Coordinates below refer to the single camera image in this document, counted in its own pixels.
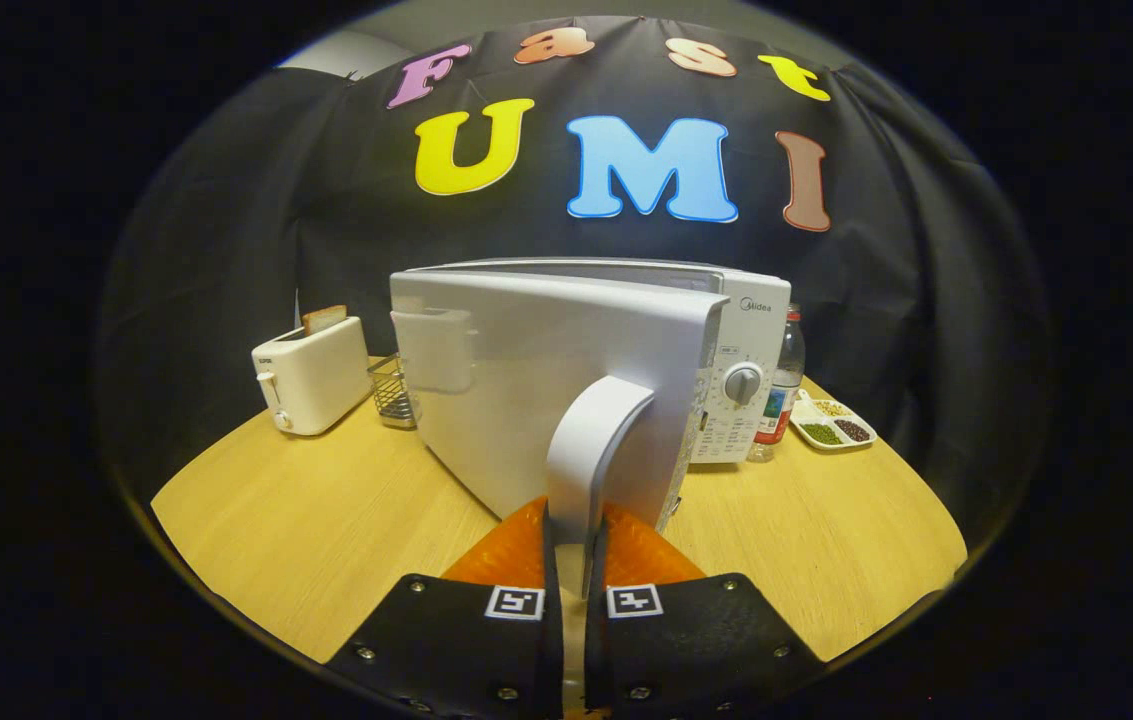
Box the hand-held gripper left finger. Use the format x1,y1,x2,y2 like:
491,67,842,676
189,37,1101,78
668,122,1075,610
326,497,565,720

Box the black backdrop cloth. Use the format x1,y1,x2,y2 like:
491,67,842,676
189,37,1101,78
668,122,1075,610
96,15,1053,546

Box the white divided dish of beans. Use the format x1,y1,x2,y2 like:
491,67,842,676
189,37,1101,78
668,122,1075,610
788,390,878,453

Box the white microwave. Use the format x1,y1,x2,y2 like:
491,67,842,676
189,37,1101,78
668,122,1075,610
389,258,793,601

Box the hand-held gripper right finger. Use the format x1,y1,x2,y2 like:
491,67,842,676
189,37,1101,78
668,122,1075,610
582,500,827,720

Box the wire mesh basket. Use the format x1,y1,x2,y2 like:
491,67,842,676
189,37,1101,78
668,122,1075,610
367,352,420,432

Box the clear plastic water bottle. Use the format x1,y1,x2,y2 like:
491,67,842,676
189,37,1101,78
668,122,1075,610
748,305,808,464

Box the white toaster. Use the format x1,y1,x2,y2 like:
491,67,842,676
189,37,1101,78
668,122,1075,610
251,316,374,437

